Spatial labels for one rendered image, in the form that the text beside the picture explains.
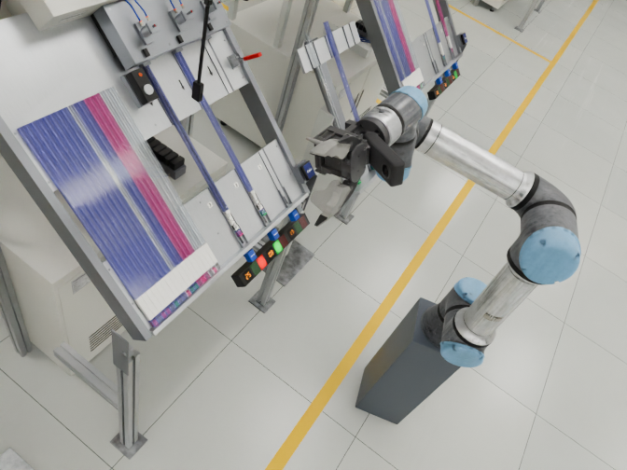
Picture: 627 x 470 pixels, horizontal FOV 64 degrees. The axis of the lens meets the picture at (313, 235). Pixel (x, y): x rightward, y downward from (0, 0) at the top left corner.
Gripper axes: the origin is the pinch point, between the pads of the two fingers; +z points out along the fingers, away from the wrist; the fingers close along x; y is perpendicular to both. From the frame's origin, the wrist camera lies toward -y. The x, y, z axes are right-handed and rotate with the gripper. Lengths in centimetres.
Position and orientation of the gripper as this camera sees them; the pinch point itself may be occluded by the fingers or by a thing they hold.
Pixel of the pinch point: (316, 194)
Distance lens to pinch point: 81.4
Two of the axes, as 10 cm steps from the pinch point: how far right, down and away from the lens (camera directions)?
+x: -0.5, -7.3, -6.8
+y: -7.9, -3.8, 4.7
